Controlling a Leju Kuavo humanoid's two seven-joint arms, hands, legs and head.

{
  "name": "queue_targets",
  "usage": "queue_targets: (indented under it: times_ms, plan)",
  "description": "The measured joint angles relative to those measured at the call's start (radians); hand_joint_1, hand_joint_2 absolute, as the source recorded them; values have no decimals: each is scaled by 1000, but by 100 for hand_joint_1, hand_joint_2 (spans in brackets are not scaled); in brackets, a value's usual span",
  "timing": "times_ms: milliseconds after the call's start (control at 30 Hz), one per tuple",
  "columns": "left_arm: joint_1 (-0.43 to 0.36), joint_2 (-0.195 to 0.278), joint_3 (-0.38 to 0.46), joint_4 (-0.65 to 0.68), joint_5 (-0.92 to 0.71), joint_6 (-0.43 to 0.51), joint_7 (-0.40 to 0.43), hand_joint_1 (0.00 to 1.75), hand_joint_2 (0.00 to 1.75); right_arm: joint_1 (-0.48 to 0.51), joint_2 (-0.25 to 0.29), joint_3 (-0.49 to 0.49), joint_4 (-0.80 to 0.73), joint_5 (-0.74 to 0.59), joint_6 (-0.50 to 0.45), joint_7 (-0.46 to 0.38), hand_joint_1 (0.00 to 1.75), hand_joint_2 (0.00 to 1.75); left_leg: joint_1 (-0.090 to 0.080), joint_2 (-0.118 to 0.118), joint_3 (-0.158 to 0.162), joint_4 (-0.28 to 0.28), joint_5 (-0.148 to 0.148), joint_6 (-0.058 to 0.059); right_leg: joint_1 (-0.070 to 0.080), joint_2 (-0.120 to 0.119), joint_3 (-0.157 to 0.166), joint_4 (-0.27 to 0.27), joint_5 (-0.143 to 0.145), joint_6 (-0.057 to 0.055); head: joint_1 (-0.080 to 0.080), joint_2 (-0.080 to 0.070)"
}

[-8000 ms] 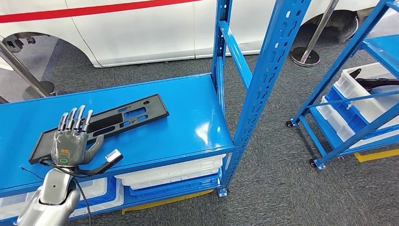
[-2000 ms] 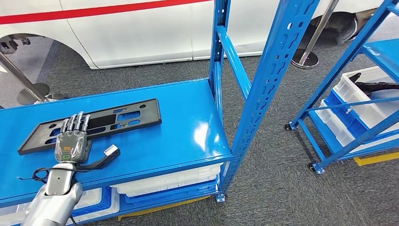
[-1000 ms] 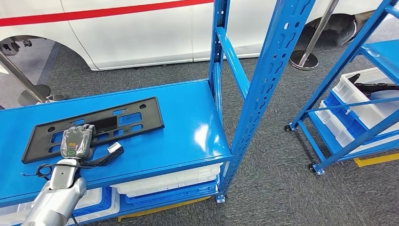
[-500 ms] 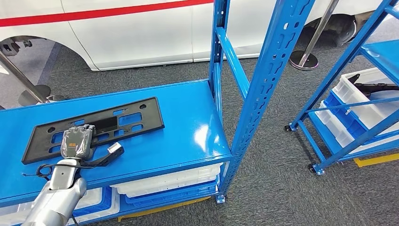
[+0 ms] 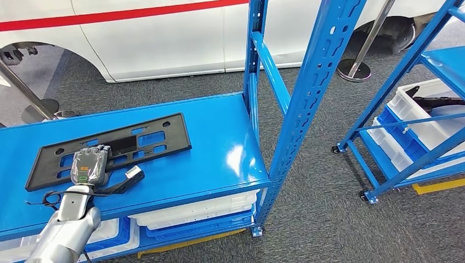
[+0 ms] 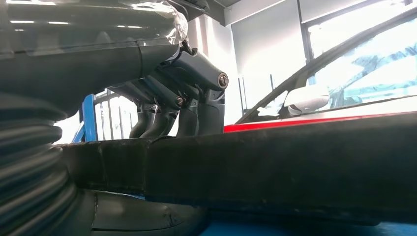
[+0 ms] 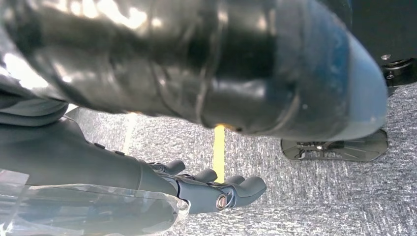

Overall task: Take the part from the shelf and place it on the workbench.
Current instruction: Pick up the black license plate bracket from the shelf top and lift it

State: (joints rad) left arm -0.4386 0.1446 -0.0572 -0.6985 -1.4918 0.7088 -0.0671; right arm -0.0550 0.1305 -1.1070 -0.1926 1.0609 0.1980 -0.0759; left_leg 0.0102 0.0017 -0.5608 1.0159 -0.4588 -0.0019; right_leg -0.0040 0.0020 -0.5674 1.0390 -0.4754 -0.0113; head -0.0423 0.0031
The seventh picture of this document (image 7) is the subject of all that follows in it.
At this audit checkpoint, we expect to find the yellow floor tape marking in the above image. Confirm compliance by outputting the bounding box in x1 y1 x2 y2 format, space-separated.
213 125 226 184

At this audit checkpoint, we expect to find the black robot foot plate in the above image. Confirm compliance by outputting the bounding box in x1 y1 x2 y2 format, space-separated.
280 129 389 163

